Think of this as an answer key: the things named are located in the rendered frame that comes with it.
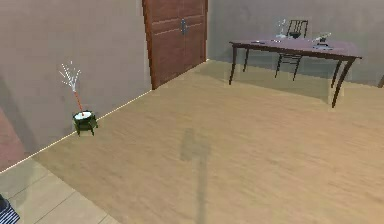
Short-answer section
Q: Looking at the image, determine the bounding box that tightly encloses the brown wooden room door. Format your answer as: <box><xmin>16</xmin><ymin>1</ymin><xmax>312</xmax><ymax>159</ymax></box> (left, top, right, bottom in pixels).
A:
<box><xmin>141</xmin><ymin>0</ymin><xmax>209</xmax><ymax>91</ymax></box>

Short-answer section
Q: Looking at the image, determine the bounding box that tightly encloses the house plant in green pot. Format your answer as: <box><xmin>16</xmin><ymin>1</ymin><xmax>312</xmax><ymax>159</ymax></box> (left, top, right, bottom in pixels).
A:
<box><xmin>58</xmin><ymin>60</ymin><xmax>99</xmax><ymax>137</ymax></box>

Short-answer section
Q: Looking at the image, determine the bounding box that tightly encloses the clear glass vase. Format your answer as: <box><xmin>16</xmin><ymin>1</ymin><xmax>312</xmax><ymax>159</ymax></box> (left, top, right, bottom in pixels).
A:
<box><xmin>275</xmin><ymin>18</ymin><xmax>288</xmax><ymax>39</ymax></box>

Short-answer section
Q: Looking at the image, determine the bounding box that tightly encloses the dark wooden dining table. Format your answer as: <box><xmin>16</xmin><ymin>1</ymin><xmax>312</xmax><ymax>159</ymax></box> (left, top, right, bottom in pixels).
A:
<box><xmin>228</xmin><ymin>35</ymin><xmax>363</xmax><ymax>109</ymax></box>

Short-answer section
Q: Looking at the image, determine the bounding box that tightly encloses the black slatted chair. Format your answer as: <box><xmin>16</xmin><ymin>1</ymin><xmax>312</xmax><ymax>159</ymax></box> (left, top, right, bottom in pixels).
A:
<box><xmin>274</xmin><ymin>19</ymin><xmax>309</xmax><ymax>82</ymax></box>

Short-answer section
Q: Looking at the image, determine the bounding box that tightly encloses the dark striped object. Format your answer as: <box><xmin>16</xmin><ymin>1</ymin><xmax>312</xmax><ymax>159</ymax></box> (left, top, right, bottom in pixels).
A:
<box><xmin>0</xmin><ymin>193</ymin><xmax>22</xmax><ymax>224</ymax></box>

